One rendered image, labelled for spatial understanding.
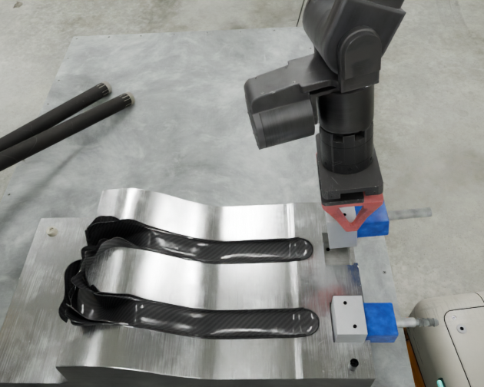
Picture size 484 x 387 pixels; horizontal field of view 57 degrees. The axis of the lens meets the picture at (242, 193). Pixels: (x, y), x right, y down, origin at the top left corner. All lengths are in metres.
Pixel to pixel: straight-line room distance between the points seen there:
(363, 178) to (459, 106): 1.85
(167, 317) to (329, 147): 0.30
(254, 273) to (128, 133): 0.47
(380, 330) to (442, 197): 1.37
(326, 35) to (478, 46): 2.37
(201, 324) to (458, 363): 0.83
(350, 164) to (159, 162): 0.49
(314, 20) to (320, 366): 0.39
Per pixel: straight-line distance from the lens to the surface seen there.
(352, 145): 0.47
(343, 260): 0.67
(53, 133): 0.92
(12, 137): 0.96
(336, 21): 0.39
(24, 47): 3.00
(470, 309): 1.37
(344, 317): 0.58
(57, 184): 0.93
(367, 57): 0.40
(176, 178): 0.86
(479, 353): 1.33
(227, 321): 0.61
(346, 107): 0.44
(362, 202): 0.51
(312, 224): 0.67
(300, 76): 0.43
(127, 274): 0.61
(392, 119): 2.18
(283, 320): 0.61
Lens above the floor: 1.44
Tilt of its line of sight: 52 degrees down
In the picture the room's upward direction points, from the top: 6 degrees counter-clockwise
